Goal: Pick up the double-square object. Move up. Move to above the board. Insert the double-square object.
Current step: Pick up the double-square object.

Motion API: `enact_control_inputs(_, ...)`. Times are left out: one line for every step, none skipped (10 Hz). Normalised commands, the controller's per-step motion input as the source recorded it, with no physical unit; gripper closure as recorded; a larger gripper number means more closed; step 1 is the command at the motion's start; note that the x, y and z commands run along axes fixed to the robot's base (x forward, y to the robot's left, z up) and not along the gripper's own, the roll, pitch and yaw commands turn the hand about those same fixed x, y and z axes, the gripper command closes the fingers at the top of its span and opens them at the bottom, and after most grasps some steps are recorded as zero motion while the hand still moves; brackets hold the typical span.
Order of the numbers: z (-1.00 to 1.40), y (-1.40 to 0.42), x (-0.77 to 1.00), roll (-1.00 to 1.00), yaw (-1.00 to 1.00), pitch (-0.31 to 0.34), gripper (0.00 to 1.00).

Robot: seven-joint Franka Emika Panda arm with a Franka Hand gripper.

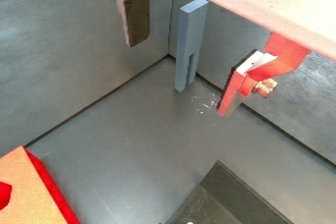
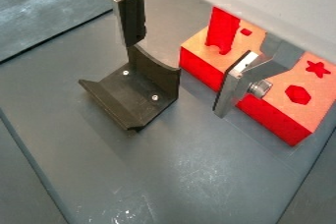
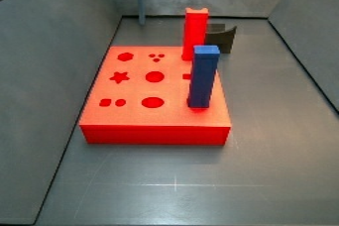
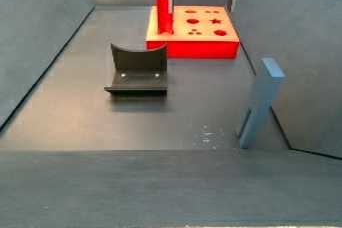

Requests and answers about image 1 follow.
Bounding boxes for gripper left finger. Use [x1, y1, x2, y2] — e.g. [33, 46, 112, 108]
[116, 0, 149, 47]

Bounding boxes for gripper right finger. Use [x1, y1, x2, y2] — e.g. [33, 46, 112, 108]
[217, 31, 309, 116]

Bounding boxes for grey-blue double-square peg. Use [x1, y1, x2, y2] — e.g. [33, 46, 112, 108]
[174, 0, 209, 91]

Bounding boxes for red shape-sorting board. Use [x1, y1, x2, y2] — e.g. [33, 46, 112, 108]
[0, 146, 80, 224]

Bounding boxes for black curved stand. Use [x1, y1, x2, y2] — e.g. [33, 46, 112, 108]
[166, 161, 293, 224]

